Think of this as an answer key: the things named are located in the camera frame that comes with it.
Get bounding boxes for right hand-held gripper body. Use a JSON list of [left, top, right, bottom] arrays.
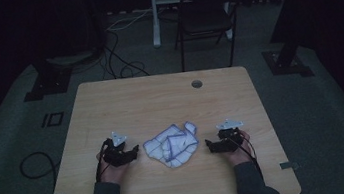
[[214, 116, 248, 154]]

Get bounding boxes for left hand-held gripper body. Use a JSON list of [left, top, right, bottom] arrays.
[[98, 129, 133, 170]]

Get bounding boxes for white cloth with blue grid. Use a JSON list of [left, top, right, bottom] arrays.
[[140, 119, 203, 173]]

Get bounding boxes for person's right hand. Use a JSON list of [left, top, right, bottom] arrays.
[[220, 128, 257, 169]]

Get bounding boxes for person's left hand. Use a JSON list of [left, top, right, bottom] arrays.
[[95, 145, 133, 187]]

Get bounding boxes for grey round table grommet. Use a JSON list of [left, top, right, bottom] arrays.
[[190, 79, 204, 90]]

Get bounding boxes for black stand with square base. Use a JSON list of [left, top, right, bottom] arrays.
[[18, 54, 77, 103], [254, 0, 329, 84]]

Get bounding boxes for grey round stand base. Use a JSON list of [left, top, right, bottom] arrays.
[[45, 48, 103, 70]]

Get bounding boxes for black folding chair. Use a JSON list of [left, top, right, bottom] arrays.
[[168, 0, 251, 74]]

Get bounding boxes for left hand-held gripper black cable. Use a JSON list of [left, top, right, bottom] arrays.
[[90, 137, 118, 184]]

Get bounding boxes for hand-held gripper black cable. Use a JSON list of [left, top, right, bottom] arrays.
[[228, 131, 264, 183], [90, 137, 118, 184]]

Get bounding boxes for right hand-held gripper black cable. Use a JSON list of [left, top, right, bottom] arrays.
[[228, 131, 264, 183]]

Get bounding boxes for tangled black floor cables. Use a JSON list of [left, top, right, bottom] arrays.
[[95, 25, 152, 83]]

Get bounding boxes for white floor cable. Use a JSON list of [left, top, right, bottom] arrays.
[[104, 8, 156, 33]]

